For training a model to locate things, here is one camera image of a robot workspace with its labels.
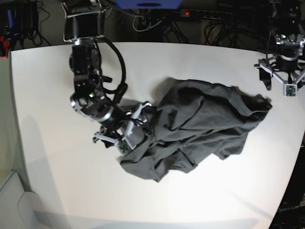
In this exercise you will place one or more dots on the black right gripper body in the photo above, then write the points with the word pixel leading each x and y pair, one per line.
pixel 111 120

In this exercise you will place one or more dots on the dark grey t-shirt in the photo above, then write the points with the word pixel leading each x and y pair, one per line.
pixel 195 119

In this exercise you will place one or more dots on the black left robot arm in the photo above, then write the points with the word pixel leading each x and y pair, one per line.
pixel 285 51

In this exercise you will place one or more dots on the black power strip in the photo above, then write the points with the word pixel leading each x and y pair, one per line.
pixel 205 14

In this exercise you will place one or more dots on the red clamp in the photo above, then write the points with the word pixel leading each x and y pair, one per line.
pixel 4 47

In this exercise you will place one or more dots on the black equipment rack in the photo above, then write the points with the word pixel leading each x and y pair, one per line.
pixel 21 20

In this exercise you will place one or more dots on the white camera bracket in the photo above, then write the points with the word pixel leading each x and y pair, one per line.
pixel 132 132
pixel 290 74

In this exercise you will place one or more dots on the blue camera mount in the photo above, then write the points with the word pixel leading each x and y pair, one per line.
pixel 148 4

